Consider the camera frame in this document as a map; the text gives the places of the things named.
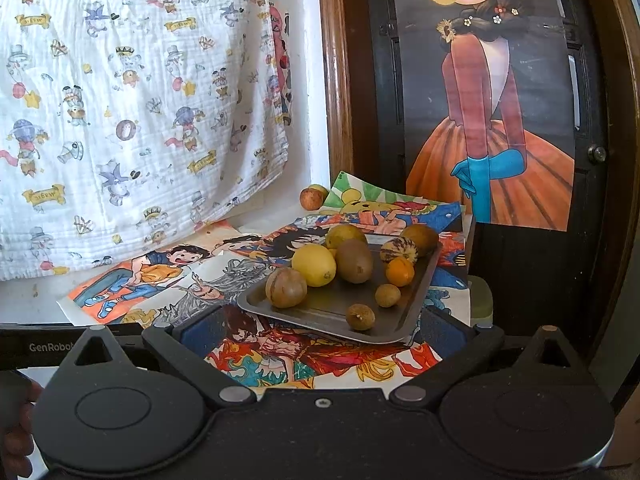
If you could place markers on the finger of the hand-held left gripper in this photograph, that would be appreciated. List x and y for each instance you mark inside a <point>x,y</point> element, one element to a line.
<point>35,347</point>

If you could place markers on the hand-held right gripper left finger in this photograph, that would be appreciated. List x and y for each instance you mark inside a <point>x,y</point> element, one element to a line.
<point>202,332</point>

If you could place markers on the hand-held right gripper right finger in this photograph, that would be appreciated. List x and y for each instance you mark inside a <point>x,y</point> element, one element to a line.
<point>445,332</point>

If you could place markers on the small brown longan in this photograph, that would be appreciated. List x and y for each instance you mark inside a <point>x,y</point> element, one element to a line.
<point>387,295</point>
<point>360,317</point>

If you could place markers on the orange mandarin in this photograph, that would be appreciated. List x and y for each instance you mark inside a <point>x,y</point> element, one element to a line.
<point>400,271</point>

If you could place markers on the brown passion fruit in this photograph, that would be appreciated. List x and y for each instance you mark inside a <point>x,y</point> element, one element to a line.
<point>286,288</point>

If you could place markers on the striped pepino melon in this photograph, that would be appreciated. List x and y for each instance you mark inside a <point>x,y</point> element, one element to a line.
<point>398,250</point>

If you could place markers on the brown potato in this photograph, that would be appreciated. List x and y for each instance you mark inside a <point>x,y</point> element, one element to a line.
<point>421,239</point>

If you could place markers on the brown kiwi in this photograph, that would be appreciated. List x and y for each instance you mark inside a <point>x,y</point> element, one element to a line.
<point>354,261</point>

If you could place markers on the metal tray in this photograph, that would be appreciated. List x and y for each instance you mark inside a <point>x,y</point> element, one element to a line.
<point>325,312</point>

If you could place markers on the yellow lemon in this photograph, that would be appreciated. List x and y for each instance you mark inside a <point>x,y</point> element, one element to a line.
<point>314,266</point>

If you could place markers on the green-brown oval fruit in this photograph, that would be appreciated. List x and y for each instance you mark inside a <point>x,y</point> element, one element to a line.
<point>345,235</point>

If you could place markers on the person's left hand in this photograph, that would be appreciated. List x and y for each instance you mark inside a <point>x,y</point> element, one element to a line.
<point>17,425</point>

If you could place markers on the pale green container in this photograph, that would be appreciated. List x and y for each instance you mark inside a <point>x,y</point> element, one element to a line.
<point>481,302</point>

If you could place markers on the seated boy drawing sheet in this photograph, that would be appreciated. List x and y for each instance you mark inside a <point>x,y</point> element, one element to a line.
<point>150,280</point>

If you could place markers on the flame figure drawing sheet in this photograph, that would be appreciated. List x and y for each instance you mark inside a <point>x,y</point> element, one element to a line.
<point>300,360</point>

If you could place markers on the spiky-haired comic drawing sheet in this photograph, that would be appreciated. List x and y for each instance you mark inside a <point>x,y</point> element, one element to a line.
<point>295,237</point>

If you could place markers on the reddish brown round fruit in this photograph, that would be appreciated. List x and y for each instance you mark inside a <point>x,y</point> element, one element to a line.
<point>312,198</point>

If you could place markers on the yellow round fruit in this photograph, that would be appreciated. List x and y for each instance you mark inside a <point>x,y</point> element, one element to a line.
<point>324,191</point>

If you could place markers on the black door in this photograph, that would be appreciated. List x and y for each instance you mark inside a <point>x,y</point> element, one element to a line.
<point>372,110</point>

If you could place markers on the metal door knob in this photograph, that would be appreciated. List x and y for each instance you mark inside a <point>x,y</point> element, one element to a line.
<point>597,154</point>

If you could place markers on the printed blanket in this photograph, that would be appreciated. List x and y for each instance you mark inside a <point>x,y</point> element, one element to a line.
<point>125,110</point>

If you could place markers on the wall poster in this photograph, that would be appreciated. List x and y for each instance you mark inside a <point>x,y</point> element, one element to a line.
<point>485,110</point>

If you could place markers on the wooden door frame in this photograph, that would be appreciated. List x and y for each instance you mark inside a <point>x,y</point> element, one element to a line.
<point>336,85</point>

